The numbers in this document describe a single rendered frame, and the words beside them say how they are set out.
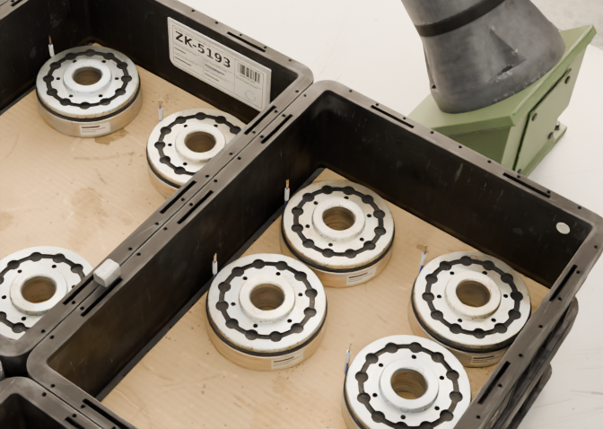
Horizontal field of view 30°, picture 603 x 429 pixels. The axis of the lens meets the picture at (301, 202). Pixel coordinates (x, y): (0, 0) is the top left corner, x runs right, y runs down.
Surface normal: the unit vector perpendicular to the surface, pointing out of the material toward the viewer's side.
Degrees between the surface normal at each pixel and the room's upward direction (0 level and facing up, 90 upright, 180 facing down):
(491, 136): 90
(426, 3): 87
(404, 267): 0
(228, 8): 0
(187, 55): 90
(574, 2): 0
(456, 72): 73
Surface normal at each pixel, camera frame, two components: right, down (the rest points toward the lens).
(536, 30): 0.48, -0.32
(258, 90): -0.57, 0.60
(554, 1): 0.05, -0.65
